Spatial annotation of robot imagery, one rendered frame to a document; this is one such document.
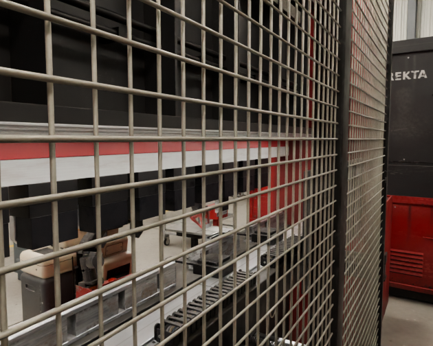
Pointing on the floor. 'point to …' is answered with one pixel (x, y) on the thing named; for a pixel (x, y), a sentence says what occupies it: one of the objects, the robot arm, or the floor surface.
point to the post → (344, 33)
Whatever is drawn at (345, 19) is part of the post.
